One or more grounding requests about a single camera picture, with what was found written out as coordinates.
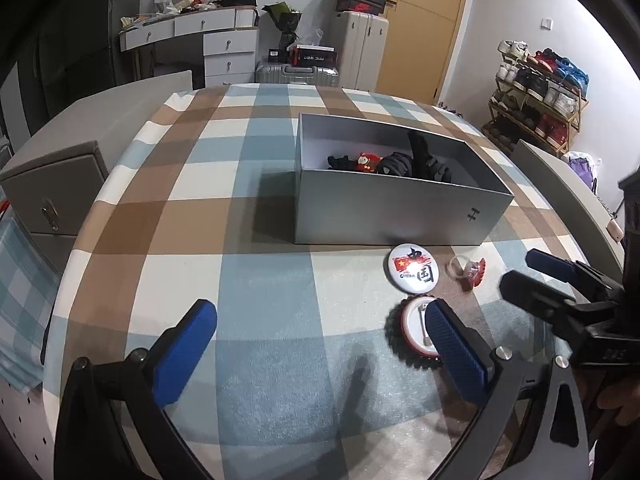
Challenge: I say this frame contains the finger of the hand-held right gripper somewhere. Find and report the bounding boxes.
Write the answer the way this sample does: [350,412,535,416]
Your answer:
[500,270,601,341]
[526,249,626,306]

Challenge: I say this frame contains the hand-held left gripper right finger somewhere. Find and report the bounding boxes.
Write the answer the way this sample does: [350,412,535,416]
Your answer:
[425,300,591,480]

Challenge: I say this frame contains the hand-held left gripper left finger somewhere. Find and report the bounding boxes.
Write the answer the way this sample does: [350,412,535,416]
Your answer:
[54,299,218,480]

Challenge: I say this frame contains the white round pin badge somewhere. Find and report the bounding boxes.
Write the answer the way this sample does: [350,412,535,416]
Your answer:
[400,297,443,356]

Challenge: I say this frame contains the clear ring with red trim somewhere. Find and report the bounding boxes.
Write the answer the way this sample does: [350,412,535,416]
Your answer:
[449,255,487,291]

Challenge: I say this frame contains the dark red spiral hair tie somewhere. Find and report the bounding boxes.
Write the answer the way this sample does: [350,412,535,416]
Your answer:
[385,296,443,368]

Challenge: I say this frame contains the round printed pin badge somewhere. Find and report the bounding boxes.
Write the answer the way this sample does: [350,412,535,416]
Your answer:
[387,244,433,283]

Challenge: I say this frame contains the silver cardboard box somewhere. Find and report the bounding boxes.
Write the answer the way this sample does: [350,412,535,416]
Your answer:
[294,112,516,246]

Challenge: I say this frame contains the long black hair clip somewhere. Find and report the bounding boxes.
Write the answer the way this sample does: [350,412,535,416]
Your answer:
[406,130,433,178]

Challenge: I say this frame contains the red ornament hair clip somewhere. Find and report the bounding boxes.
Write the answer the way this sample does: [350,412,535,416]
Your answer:
[327,152,381,174]

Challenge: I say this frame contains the person's right hand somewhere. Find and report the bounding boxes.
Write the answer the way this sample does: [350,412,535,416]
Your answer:
[595,372,640,426]

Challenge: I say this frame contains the purple bag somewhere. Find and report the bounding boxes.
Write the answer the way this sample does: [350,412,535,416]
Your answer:
[565,152,598,193]

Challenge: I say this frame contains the wooden shoe rack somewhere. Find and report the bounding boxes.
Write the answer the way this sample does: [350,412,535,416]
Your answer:
[482,50,583,156]

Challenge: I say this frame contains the blue checked cloth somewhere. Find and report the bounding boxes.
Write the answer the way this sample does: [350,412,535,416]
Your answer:
[0,220,58,391]

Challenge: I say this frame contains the rows of shoes on rack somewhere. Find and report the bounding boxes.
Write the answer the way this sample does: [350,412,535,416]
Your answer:
[495,39,590,146]

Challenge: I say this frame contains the white perforated board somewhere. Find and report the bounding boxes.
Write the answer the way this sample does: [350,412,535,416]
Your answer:
[0,380,56,480]

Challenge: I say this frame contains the grey cabinet with drawers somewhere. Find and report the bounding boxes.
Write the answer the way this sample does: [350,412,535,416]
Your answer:
[0,70,193,281]

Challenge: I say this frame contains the wooden door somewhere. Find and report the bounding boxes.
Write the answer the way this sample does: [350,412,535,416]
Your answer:
[375,0,473,106]

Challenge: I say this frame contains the beige upright suitcase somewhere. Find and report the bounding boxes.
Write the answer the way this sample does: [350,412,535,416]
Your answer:
[329,10,390,92]

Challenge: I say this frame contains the silver suitcase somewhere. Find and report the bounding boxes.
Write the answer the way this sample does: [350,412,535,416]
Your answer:
[256,62,340,88]

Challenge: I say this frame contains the white desk with drawers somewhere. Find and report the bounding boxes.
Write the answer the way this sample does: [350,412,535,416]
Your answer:
[119,7,261,88]

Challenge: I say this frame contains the black box with red stripe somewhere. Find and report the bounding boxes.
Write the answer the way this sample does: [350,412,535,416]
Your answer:
[290,45,337,67]

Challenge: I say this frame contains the black and red shoe box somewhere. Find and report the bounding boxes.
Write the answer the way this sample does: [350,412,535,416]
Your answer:
[336,0,387,13]

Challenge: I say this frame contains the dark grey fridge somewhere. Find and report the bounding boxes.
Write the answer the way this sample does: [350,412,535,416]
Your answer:
[95,0,146,86]

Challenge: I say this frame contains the clutter on desk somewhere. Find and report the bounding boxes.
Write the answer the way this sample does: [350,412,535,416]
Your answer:
[120,0,226,28]

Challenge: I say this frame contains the dark wrapped flower bouquet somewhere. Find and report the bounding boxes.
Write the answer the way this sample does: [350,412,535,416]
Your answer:
[262,2,303,51]

